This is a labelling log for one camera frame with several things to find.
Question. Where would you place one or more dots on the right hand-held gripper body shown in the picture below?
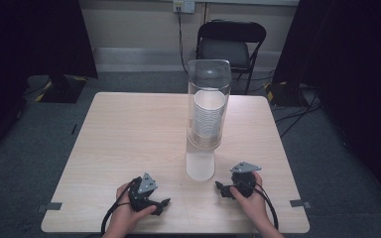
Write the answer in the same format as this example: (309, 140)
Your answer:
(244, 183)

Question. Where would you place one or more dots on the white wall outlet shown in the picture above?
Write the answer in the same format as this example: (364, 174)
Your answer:
(184, 6)

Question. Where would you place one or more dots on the person's right hand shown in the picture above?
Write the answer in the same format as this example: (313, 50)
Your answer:
(254, 208)

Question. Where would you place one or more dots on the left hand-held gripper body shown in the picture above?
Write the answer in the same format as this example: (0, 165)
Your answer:
(139, 198)

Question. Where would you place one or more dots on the stack of white paper cups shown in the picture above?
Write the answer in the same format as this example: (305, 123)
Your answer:
(209, 115)

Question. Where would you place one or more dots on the black stand base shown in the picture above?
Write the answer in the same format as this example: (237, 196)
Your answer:
(63, 91)
(284, 94)

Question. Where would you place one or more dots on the black folding chair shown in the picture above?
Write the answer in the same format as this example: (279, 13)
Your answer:
(226, 49)

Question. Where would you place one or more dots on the clear tube cup dispenser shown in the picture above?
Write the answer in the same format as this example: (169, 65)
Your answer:
(208, 76)

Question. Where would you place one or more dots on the grey tape strip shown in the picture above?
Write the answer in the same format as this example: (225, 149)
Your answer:
(51, 207)
(300, 203)

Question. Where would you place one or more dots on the person's left hand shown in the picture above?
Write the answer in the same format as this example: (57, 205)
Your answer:
(124, 214)

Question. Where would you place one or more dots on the black pen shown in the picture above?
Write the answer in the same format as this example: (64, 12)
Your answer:
(74, 129)

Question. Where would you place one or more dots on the dark curtain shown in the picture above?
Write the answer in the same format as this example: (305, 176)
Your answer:
(29, 39)
(350, 66)

